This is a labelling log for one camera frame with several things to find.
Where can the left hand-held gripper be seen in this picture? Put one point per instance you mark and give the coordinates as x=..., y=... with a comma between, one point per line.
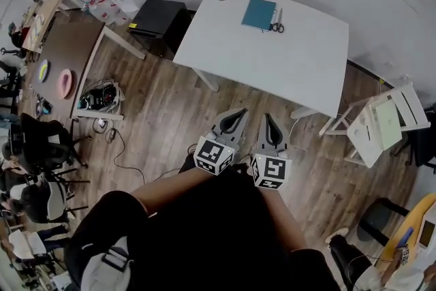
x=213, y=155

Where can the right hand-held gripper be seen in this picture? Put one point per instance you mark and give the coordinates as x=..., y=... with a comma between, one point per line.
x=270, y=168

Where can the blue notebook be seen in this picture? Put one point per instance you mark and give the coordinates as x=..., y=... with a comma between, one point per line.
x=259, y=12

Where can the person's left forearm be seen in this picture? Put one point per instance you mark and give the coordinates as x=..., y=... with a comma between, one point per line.
x=167, y=187

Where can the person's right forearm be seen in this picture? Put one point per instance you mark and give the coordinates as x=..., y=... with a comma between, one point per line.
x=284, y=218

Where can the white square table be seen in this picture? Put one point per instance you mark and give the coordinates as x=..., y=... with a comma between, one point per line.
x=289, y=54

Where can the black office chair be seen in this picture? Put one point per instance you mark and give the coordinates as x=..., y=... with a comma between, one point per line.
x=37, y=136
x=424, y=139

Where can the white box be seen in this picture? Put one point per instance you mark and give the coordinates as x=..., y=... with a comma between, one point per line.
x=362, y=139

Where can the person's black clothing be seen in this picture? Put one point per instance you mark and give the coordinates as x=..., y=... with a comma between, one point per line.
x=211, y=235

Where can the pale green box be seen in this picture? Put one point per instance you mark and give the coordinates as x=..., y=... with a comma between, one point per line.
x=388, y=122

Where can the black stool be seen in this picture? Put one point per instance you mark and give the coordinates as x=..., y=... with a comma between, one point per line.
x=378, y=218

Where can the black cabinet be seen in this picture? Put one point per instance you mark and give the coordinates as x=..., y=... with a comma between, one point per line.
x=156, y=18

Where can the white wooden chair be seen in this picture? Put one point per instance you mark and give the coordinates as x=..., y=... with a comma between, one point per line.
x=413, y=102

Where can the yellow round table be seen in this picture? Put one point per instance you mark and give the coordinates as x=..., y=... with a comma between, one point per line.
x=405, y=231

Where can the pink plate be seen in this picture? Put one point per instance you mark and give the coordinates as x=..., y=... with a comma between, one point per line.
x=65, y=83

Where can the white device with screen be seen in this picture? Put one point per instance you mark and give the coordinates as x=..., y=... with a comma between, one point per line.
x=428, y=231

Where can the brown table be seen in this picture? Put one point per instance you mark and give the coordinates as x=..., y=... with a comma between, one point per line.
x=71, y=41

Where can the grey chair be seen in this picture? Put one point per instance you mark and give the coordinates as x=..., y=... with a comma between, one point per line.
x=56, y=197

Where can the grey bag with black buckle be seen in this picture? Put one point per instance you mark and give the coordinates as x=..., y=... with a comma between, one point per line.
x=95, y=269

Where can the blue and yellow plate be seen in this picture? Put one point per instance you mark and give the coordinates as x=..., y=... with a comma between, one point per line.
x=43, y=71

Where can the light wooden table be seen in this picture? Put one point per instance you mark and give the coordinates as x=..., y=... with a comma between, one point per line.
x=54, y=0

